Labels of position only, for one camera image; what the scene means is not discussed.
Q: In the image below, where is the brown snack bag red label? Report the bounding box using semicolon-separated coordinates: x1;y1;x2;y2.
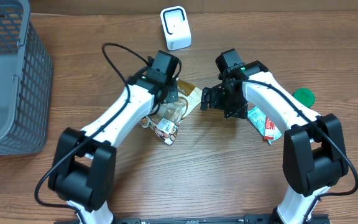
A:
139;79;202;145

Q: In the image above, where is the teal tissue pack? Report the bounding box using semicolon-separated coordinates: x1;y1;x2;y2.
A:
248;106;282;145

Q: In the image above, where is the red stick packet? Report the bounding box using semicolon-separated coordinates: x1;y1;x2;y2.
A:
264;118;275;140

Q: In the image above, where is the green lid jar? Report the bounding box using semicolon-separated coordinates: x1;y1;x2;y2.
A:
292;88;315;108

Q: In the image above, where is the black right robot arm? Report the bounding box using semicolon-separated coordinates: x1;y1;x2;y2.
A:
201;49;349;223

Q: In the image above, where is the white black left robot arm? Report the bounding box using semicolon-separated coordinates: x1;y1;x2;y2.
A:
45;50;181;223

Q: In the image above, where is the white barcode scanner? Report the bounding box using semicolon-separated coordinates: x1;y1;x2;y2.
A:
160;6;191;51

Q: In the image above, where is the grey plastic mesh basket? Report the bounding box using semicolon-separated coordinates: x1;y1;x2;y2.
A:
0;1;53;156

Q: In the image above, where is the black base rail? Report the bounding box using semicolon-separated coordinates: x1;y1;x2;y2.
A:
54;215;331;224

